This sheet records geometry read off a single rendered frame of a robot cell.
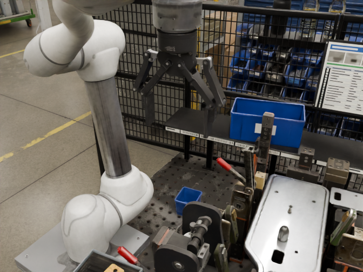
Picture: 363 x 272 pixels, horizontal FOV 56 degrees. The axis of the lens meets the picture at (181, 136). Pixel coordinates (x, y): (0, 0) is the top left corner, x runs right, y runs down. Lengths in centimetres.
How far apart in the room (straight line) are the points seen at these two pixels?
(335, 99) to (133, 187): 92
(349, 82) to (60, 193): 227
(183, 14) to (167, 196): 122
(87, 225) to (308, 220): 73
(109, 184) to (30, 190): 184
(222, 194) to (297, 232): 65
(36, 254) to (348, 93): 141
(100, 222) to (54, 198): 172
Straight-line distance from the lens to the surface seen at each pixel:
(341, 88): 159
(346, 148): 161
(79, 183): 304
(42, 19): 754
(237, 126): 150
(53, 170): 327
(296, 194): 133
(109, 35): 112
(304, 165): 145
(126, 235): 148
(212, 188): 177
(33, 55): 102
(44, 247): 152
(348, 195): 140
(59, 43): 92
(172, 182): 180
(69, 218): 124
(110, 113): 118
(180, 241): 89
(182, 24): 62
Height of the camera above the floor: 182
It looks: 31 degrees down
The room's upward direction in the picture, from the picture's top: straight up
